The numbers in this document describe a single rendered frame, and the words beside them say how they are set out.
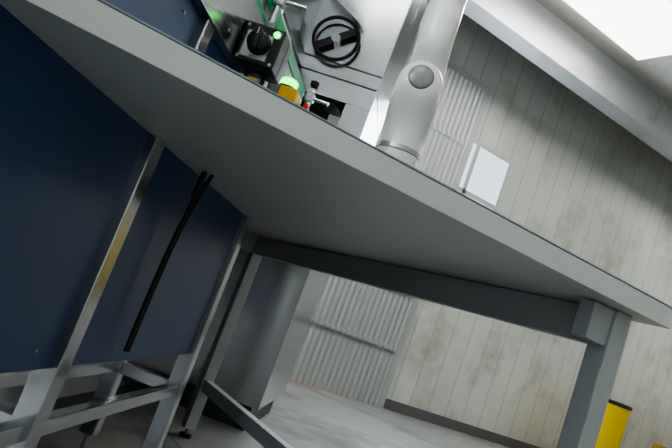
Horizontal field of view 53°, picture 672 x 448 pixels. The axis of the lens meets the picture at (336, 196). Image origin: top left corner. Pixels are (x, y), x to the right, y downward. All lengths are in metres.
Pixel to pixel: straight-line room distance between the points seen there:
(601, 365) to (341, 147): 0.60
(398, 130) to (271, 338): 1.30
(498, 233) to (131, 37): 0.52
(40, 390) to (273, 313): 1.75
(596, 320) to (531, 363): 5.48
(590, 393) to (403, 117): 0.86
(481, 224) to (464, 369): 5.21
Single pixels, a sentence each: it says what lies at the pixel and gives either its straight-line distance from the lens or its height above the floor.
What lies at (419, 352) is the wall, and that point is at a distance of 5.73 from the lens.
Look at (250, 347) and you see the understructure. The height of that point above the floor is 0.31.
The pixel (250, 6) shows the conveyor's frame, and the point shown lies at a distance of 1.30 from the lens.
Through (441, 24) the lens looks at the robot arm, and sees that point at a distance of 1.85.
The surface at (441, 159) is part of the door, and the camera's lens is 5.61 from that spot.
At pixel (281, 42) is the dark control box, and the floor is 0.98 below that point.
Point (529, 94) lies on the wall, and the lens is 6.38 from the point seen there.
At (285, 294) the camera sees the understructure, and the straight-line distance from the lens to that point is 2.76.
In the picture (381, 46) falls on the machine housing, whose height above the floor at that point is 1.70.
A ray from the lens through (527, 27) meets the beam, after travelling 5.40.
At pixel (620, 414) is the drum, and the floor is 0.62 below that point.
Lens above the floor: 0.55
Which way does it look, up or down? 10 degrees up
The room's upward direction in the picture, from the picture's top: 21 degrees clockwise
